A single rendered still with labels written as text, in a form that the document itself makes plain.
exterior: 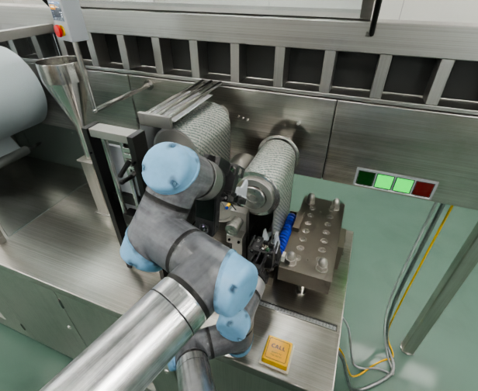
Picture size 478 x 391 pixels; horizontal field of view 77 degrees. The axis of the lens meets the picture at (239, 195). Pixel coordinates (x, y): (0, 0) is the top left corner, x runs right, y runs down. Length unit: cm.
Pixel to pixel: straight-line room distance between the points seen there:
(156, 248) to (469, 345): 215
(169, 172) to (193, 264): 13
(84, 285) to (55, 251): 23
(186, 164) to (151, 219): 10
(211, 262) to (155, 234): 10
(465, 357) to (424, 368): 27
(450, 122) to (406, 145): 13
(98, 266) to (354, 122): 102
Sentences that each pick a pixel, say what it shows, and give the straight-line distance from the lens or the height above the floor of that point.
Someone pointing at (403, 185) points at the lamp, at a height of 119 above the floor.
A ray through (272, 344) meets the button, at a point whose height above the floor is 92.
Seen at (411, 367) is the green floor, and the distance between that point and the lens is 215.
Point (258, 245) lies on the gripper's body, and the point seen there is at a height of 116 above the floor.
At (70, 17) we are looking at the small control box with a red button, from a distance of 100.
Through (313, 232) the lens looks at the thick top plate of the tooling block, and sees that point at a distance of 109.
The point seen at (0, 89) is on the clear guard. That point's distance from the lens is 141.
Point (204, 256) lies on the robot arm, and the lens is 39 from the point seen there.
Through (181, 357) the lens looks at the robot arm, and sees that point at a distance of 78.
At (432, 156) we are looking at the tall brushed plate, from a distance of 111.
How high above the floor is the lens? 176
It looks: 36 degrees down
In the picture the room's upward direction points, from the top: straight up
